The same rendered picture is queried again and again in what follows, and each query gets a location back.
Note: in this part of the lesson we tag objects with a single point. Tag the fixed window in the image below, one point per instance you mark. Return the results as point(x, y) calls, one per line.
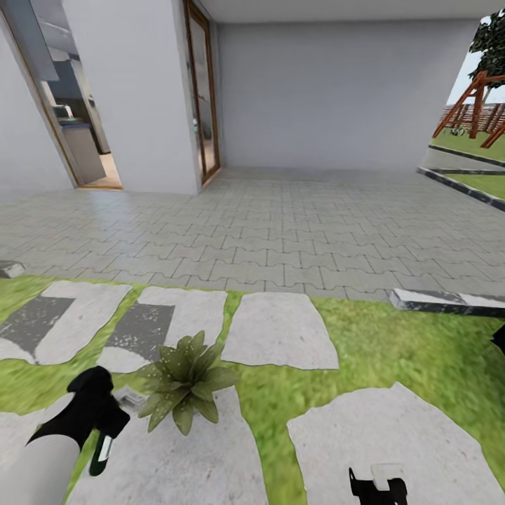
point(41, 32)

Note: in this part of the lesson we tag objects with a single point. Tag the tree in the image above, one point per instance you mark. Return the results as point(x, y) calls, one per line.
point(490, 40)

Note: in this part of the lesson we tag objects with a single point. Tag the door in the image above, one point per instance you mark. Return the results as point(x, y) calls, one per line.
point(197, 45)

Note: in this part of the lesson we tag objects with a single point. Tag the insectifuge atomizer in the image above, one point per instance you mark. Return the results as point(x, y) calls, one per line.
point(100, 455)

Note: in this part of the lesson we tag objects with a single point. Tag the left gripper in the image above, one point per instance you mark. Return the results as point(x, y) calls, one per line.
point(113, 421)

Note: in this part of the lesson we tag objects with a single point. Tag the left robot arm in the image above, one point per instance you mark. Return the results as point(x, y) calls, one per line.
point(41, 473)

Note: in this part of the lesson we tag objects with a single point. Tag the pot plant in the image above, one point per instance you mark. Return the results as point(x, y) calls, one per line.
point(183, 382)

